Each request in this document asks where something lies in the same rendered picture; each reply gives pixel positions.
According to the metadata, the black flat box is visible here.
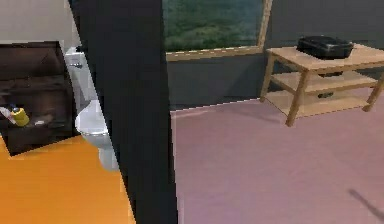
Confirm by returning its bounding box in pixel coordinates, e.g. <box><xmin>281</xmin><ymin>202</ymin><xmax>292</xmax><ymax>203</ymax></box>
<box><xmin>296</xmin><ymin>35</ymin><xmax>355</xmax><ymax>61</ymax></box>

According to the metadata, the wooden framed window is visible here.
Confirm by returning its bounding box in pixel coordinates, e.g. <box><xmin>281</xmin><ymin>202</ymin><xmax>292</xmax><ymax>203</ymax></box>
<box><xmin>162</xmin><ymin>0</ymin><xmax>274</xmax><ymax>62</ymax></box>

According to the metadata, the light wooden shelf table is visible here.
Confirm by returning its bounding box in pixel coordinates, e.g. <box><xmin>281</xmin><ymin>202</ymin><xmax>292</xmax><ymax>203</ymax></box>
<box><xmin>259</xmin><ymin>42</ymin><xmax>384</xmax><ymax>128</ymax></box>

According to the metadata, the white toilet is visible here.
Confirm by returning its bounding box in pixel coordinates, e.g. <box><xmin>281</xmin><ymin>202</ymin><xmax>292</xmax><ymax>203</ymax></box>
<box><xmin>64</xmin><ymin>46</ymin><xmax>120</xmax><ymax>172</ymax></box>

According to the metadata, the dark brown wooden shelf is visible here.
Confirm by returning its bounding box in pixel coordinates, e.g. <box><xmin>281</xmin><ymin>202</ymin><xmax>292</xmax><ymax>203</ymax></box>
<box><xmin>0</xmin><ymin>40</ymin><xmax>81</xmax><ymax>157</ymax></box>

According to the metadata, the yellow spray bottle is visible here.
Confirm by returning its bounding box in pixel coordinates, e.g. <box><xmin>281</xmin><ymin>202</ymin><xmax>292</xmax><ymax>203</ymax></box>
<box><xmin>9</xmin><ymin>105</ymin><xmax>31</xmax><ymax>128</ymax></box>

